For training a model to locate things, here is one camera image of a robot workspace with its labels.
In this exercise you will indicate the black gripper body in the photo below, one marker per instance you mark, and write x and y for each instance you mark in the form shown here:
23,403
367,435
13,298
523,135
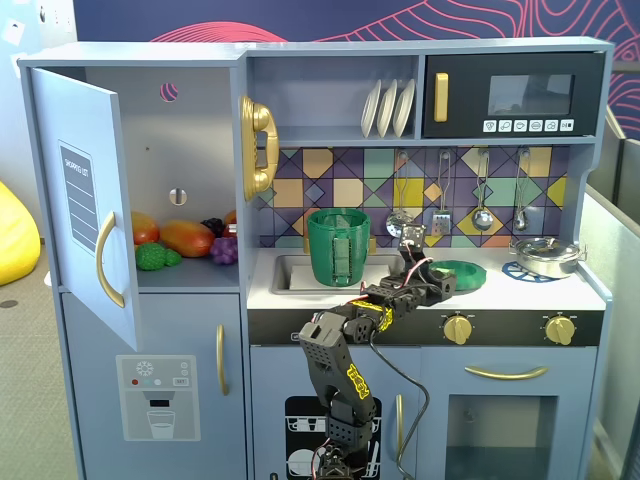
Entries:
446,283

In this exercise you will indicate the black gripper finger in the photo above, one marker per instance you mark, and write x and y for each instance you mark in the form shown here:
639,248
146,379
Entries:
448,287
426,272

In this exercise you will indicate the green round lid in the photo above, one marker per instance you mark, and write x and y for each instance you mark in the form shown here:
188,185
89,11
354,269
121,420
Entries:
470,277

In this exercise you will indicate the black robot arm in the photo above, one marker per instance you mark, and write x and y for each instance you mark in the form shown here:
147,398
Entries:
340,370

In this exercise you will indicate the green ribbed recipient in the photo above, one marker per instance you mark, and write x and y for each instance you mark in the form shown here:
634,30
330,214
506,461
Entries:
325,250

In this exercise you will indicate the steel toy pot with lid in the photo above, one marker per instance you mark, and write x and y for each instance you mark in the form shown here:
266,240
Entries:
545,255

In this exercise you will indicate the gold stove knob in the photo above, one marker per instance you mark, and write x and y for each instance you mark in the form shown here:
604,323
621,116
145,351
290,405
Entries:
457,329
560,330

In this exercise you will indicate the steel slotted spatula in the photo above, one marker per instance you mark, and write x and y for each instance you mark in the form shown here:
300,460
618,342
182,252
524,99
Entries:
441,222

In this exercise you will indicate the steel slotted skimmer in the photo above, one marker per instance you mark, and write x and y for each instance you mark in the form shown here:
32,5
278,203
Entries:
398,224

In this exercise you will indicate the steel ladle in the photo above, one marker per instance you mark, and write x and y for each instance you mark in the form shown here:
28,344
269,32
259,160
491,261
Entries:
482,219

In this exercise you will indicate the steel serving spoon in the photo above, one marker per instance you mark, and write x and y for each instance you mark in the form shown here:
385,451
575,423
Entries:
521,220

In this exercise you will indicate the grey toy sink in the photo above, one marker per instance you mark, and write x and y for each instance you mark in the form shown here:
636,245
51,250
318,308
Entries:
297,280

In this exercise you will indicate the white toy plate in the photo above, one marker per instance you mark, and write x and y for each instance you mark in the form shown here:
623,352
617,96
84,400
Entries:
404,110
386,112
370,112

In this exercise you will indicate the grey desk divider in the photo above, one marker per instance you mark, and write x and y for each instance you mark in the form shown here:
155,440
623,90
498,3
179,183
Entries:
617,300

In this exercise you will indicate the purple toy grapes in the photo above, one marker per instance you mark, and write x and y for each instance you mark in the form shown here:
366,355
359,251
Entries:
224,251

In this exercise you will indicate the red orange toy fruit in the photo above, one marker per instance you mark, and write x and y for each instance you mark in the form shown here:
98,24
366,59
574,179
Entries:
231,225

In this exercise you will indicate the blue toy kitchen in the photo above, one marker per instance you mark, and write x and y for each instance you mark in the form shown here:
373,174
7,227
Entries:
325,90

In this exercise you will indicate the dark toy blackberries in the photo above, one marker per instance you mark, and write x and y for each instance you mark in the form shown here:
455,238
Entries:
214,226

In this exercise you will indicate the black microwave door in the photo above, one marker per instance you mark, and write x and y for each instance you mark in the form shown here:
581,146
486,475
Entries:
465,65

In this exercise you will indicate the gold toy telephone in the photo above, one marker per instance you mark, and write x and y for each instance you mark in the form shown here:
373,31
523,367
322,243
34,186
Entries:
257,120

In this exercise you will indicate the large red yellow toy mango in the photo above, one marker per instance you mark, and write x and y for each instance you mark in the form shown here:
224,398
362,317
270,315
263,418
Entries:
187,239

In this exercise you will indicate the green toy lettuce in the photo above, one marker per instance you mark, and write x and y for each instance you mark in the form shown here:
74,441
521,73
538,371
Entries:
152,256

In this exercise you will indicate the small red yellow toy mango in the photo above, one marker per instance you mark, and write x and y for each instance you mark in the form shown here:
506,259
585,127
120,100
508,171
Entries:
145,229

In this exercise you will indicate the blue cupboard door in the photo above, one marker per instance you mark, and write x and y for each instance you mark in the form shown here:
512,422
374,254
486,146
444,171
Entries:
60,125

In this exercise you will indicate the yellow beanbag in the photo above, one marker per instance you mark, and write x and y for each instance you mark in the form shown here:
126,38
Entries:
17,240

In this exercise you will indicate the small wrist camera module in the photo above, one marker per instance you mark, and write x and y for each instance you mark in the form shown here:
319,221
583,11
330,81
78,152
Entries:
412,236

